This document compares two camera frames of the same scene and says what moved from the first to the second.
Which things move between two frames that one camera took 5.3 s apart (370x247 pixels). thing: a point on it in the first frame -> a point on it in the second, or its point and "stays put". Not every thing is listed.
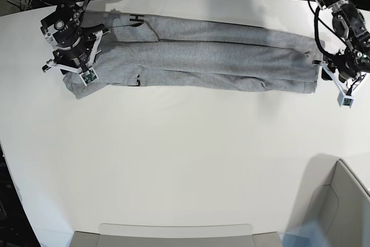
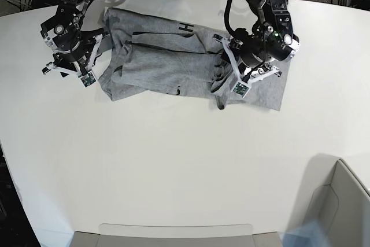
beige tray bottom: (175, 235) stays put
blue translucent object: (311, 235) stays put
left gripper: (347, 70) -> (252, 57)
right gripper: (79, 53) stays put
